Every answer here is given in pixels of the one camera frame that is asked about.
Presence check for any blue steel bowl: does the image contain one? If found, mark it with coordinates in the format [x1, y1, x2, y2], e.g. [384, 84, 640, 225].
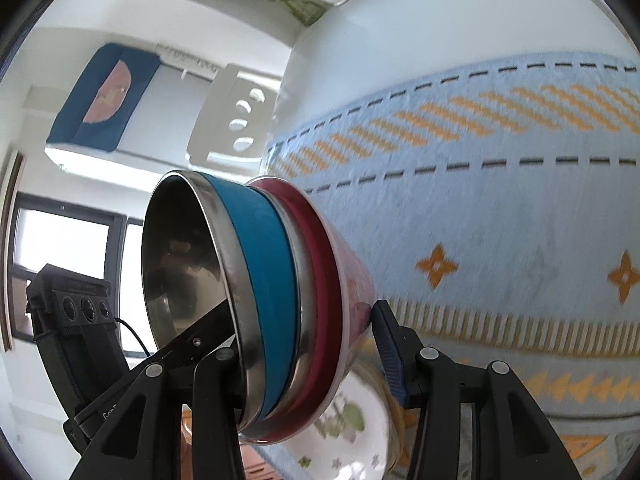
[140, 170, 302, 432]

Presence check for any pink steel bowl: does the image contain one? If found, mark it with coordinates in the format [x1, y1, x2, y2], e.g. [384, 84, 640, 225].
[249, 176, 335, 442]

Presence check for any patterned woven table mat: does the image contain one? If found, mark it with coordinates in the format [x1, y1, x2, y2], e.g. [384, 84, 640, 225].
[259, 52, 640, 480]

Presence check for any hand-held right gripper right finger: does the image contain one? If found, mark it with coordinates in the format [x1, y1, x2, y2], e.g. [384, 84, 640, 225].
[372, 299, 584, 480]

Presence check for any round floral plate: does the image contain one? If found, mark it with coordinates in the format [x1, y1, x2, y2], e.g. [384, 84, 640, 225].
[360, 364, 407, 478]

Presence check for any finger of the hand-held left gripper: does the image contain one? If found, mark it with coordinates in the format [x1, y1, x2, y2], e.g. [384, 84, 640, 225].
[130, 299, 237, 376]

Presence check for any white chair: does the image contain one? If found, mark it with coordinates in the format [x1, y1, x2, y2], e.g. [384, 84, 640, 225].
[185, 63, 284, 167]

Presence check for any blue wall poster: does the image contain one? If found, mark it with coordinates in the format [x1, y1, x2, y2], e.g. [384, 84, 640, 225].
[45, 42, 162, 154]

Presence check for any dark-framed window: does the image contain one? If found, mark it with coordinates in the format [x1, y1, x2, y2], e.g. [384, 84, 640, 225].
[9, 192, 152, 362]

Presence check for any black cable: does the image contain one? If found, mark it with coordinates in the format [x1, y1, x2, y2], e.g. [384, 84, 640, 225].
[113, 317, 152, 357]

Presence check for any pink dotted ceramic bowl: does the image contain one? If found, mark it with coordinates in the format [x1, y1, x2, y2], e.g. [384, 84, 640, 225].
[240, 180, 376, 445]

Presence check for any square plate with tree print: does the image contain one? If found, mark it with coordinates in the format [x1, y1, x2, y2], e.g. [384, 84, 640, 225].
[294, 374, 392, 480]

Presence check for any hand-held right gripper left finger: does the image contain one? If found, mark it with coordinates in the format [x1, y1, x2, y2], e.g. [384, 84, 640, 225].
[70, 348, 247, 480]

